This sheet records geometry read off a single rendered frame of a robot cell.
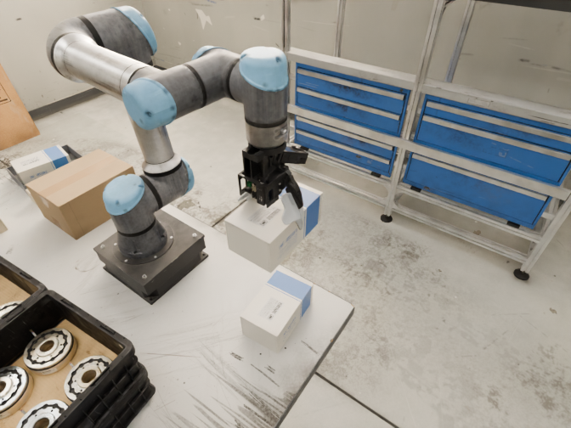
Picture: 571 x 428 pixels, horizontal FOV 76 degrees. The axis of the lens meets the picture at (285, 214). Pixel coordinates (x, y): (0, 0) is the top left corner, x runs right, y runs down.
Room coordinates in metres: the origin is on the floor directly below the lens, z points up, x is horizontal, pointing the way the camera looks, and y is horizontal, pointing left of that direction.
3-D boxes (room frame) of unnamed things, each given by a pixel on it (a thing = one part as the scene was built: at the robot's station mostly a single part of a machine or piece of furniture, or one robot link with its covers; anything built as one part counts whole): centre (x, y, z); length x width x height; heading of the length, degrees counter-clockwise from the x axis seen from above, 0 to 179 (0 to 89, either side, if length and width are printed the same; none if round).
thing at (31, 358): (0.43, 0.55, 0.86); 0.10 x 0.10 x 0.01
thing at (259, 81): (0.59, 0.04, 1.41); 0.09 x 0.08 x 0.11; 48
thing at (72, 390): (0.36, 0.43, 0.86); 0.10 x 0.10 x 0.01
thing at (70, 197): (1.12, 0.76, 0.78); 0.30 x 0.22 x 0.16; 145
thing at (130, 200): (0.82, 0.45, 0.97); 0.13 x 0.12 x 0.14; 138
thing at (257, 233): (0.61, 0.02, 1.09); 0.20 x 0.12 x 0.09; 145
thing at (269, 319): (0.61, 0.02, 0.75); 0.20 x 0.12 x 0.09; 149
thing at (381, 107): (2.05, -0.35, 0.60); 0.72 x 0.03 x 0.56; 55
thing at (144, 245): (0.82, 0.46, 0.85); 0.15 x 0.15 x 0.10
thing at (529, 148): (1.59, -1.01, 0.60); 0.72 x 0.03 x 0.56; 55
